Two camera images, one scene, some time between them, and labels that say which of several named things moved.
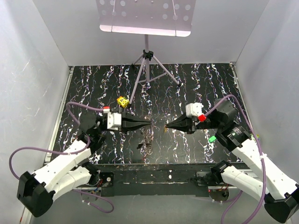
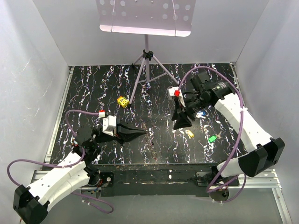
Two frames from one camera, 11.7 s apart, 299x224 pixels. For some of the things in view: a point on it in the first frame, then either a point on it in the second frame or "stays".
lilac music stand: (166, 17) stays
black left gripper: (127, 124) -> (125, 133)
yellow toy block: (123, 101) stays
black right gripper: (182, 123) -> (182, 121)
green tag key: (212, 138) stays
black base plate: (168, 179) stays
